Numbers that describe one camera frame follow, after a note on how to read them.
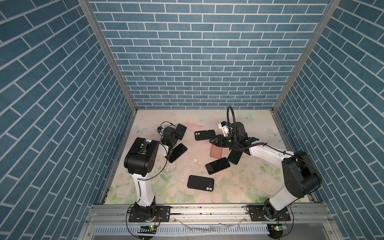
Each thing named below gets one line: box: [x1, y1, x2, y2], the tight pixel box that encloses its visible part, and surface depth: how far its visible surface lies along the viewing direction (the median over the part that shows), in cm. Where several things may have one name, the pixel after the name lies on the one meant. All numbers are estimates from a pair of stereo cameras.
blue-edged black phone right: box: [227, 149, 243, 165], surface depth 95 cm
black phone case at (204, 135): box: [194, 129, 216, 141], surface depth 107 cm
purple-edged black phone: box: [167, 143, 188, 163], surface depth 101 cm
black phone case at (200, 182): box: [187, 175, 214, 192], surface depth 86 cm
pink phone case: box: [210, 144, 223, 159], surface depth 98 cm
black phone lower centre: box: [205, 157, 231, 175], surface depth 91 cm
